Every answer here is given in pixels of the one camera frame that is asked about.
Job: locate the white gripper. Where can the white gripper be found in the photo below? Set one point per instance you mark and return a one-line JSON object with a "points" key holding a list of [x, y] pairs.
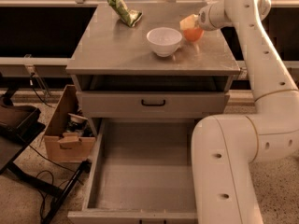
{"points": [[204, 19]]}

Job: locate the orange fruit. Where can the orange fruit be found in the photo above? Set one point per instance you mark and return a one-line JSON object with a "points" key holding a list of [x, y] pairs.
{"points": [[193, 34]]}

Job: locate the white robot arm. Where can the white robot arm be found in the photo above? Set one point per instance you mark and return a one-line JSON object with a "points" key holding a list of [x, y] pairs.
{"points": [[223, 147]]}

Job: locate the grey drawer cabinet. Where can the grey drawer cabinet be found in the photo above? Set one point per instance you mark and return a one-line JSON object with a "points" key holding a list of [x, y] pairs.
{"points": [[113, 57]]}

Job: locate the open grey drawer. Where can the open grey drawer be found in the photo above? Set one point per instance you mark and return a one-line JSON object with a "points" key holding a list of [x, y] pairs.
{"points": [[141, 174]]}

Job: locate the white bowl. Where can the white bowl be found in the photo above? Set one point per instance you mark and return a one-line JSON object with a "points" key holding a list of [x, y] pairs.
{"points": [[164, 41]]}

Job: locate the green chip bag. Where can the green chip bag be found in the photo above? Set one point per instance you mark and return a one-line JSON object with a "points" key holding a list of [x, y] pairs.
{"points": [[128, 16]]}

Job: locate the white cup in box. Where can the white cup in box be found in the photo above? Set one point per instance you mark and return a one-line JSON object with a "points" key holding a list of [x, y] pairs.
{"points": [[77, 118]]}

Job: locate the cardboard box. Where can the cardboard box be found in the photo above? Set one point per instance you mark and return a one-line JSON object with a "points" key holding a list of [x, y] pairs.
{"points": [[62, 144]]}

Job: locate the closed drawer with black handle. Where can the closed drawer with black handle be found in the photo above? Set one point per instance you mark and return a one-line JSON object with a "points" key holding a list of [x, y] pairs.
{"points": [[151, 105]]}

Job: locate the black stand with cables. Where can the black stand with cables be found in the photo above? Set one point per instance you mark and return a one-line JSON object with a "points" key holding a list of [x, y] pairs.
{"points": [[19, 127]]}

